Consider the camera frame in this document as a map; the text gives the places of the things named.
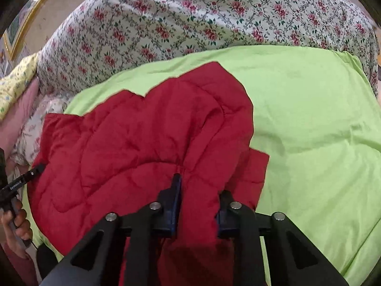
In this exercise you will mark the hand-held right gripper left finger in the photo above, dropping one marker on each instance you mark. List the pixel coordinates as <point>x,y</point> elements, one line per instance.
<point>175,202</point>

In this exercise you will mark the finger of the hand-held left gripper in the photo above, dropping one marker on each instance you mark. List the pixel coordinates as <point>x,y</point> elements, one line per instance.
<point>25,178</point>

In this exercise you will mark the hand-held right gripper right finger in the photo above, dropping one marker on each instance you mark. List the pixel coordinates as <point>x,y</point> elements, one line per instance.
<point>229,214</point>

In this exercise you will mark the red quilted jacket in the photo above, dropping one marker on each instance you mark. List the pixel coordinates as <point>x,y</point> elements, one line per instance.
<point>143,143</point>

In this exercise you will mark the person's left hand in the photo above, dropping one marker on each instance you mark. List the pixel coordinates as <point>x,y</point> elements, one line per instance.
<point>22,220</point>

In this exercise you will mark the pastel floral pillow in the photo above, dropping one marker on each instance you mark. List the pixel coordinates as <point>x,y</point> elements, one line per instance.
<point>32,128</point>

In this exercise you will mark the pink pillow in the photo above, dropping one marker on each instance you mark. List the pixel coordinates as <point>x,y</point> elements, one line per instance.
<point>15,119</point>

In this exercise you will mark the yellow floral cloth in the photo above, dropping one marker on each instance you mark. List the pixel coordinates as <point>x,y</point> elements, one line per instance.
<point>16,80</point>

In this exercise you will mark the light green bed sheet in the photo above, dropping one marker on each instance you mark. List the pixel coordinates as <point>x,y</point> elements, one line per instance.
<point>312,125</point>

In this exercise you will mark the white rose-print quilt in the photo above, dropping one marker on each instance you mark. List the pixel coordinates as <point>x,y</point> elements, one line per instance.
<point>208,18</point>

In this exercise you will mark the gold picture frame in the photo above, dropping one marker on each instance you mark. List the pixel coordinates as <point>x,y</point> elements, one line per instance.
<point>26,15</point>

